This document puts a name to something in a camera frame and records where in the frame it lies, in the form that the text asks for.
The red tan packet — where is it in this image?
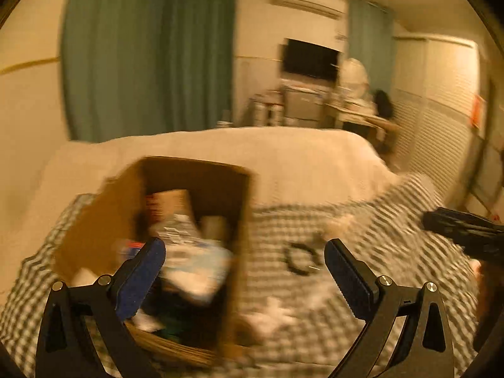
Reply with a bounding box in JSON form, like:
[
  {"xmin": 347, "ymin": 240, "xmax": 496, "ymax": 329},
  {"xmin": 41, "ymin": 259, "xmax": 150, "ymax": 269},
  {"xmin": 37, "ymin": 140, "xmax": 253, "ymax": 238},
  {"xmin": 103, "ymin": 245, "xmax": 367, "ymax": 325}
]
[{"xmin": 145, "ymin": 189, "xmax": 196, "ymax": 225}]

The white round mirror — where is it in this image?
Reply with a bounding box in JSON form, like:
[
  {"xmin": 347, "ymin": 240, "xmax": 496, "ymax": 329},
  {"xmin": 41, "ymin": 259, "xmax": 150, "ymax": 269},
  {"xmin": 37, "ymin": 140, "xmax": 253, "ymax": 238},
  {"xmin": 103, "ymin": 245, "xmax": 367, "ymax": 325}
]
[{"xmin": 338, "ymin": 58, "xmax": 371, "ymax": 100}]

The checked blanket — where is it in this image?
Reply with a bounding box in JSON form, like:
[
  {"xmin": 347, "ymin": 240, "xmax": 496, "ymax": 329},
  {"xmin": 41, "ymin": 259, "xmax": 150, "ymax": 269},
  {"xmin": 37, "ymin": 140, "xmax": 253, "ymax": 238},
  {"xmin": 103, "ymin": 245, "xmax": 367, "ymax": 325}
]
[{"xmin": 0, "ymin": 172, "xmax": 483, "ymax": 378}]

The person's right forearm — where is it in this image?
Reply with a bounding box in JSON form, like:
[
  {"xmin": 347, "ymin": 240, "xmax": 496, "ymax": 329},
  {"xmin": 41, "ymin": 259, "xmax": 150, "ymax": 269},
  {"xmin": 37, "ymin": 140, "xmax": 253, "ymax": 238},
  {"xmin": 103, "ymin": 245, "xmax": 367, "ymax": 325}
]
[{"xmin": 474, "ymin": 261, "xmax": 501, "ymax": 349}]

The narrow green curtain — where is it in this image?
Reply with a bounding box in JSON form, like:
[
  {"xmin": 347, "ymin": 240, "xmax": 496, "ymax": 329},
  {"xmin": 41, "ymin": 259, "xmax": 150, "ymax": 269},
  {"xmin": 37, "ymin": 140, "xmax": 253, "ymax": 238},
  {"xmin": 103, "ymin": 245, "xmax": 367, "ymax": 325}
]
[{"xmin": 346, "ymin": 0, "xmax": 395, "ymax": 96}]

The white louvred wardrobe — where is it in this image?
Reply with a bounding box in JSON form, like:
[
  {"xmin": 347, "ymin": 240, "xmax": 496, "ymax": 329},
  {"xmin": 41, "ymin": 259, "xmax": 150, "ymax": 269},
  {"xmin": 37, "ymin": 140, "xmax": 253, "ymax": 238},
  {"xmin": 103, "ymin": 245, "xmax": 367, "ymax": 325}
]
[{"xmin": 388, "ymin": 35, "xmax": 484, "ymax": 210}]

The cluttered wooden desk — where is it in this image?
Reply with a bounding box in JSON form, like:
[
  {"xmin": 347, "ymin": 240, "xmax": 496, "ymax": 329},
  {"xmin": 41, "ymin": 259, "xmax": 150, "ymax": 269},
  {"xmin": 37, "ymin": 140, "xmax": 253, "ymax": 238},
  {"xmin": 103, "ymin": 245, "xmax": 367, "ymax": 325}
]
[{"xmin": 325, "ymin": 100, "xmax": 401, "ymax": 143}]

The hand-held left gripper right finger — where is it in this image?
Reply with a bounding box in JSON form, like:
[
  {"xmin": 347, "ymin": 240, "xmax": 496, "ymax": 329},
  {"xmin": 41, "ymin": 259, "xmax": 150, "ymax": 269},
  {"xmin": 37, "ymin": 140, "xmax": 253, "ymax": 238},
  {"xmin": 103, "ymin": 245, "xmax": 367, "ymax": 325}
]
[{"xmin": 324, "ymin": 238, "xmax": 469, "ymax": 378}]

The grey cabinet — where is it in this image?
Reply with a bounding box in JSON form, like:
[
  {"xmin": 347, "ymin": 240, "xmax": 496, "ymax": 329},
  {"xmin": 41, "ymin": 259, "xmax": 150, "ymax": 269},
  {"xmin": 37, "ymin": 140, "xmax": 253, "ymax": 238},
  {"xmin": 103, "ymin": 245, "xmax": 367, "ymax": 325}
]
[{"xmin": 281, "ymin": 86, "xmax": 330, "ymax": 127}]

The black hair band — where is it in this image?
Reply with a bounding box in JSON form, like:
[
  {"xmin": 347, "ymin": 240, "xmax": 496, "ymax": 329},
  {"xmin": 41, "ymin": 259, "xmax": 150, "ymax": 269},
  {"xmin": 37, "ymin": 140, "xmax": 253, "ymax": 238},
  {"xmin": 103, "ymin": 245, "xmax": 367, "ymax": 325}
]
[{"xmin": 284, "ymin": 242, "xmax": 321, "ymax": 277}]

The white air conditioner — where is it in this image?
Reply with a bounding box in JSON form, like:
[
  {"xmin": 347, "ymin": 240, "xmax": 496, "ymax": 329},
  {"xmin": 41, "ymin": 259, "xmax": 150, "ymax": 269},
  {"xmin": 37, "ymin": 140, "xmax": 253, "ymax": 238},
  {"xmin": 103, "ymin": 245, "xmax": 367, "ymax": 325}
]
[{"xmin": 269, "ymin": 0, "xmax": 343, "ymax": 20}]

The white blanket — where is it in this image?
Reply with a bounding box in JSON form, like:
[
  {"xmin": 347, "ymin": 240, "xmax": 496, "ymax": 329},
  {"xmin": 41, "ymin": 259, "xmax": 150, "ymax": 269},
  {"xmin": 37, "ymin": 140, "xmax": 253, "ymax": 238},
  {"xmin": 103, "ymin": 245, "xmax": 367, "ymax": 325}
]
[{"xmin": 0, "ymin": 126, "xmax": 403, "ymax": 278}]

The orange door sign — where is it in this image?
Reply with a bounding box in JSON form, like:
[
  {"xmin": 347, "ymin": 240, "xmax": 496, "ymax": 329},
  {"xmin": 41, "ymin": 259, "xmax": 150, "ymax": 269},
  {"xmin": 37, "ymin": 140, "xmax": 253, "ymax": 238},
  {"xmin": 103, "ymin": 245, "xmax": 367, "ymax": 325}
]
[{"xmin": 470, "ymin": 96, "xmax": 486, "ymax": 129}]

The wide green curtain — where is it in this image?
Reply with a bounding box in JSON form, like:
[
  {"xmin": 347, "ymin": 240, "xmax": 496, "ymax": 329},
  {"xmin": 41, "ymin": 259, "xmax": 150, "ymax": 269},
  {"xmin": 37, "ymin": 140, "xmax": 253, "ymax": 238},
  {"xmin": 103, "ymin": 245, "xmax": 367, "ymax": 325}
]
[{"xmin": 61, "ymin": 0, "xmax": 239, "ymax": 143}]

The room door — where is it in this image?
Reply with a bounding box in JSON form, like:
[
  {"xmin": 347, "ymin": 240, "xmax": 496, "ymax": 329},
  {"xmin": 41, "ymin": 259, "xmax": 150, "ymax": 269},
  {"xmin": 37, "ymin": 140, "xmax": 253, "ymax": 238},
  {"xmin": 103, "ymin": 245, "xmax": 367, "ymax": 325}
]
[{"xmin": 465, "ymin": 78, "xmax": 504, "ymax": 222}]

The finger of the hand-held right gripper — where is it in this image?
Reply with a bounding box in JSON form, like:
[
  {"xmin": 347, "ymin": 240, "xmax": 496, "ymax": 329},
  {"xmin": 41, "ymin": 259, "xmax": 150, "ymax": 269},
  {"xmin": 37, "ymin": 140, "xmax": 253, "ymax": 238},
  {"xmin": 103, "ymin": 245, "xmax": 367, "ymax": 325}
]
[
  {"xmin": 435, "ymin": 207, "xmax": 504, "ymax": 229},
  {"xmin": 421, "ymin": 212, "xmax": 497, "ymax": 245}
]

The black wall television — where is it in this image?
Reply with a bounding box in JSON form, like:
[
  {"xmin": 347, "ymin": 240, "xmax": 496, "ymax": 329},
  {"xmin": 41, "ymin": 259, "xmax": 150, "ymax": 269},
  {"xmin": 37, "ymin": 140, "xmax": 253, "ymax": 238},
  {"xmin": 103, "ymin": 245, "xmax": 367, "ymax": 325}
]
[{"xmin": 280, "ymin": 38, "xmax": 343, "ymax": 81}]

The black bag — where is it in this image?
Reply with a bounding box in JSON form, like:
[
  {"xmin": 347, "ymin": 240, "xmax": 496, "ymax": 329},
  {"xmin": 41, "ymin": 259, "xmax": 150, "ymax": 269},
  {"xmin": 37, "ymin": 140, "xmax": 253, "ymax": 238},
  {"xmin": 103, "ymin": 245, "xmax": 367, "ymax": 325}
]
[{"xmin": 373, "ymin": 89, "xmax": 396, "ymax": 121}]

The small white stand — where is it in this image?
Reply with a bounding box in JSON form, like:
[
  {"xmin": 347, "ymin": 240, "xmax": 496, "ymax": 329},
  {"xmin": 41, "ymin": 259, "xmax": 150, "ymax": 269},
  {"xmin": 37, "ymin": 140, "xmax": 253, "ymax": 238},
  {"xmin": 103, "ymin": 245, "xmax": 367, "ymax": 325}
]
[{"xmin": 251, "ymin": 94, "xmax": 285, "ymax": 127}]

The crumpled white tissue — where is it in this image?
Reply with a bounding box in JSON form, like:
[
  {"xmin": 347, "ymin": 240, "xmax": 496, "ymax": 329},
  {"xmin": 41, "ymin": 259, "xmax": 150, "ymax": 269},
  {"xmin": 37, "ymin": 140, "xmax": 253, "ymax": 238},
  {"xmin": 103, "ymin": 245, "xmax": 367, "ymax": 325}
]
[{"xmin": 251, "ymin": 296, "xmax": 297, "ymax": 328}]

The brown cardboard box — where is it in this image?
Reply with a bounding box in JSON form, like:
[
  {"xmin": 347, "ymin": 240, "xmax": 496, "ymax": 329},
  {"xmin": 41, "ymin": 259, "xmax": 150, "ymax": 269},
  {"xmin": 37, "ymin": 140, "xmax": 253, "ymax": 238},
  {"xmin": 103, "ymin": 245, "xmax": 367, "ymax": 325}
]
[{"xmin": 52, "ymin": 156, "xmax": 255, "ymax": 369}]

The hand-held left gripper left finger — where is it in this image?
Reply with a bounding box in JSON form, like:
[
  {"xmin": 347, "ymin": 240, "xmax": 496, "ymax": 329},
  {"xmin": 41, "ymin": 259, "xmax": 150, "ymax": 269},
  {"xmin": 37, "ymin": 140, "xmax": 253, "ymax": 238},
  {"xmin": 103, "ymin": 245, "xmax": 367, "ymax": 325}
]
[{"xmin": 35, "ymin": 237, "xmax": 167, "ymax": 378}]

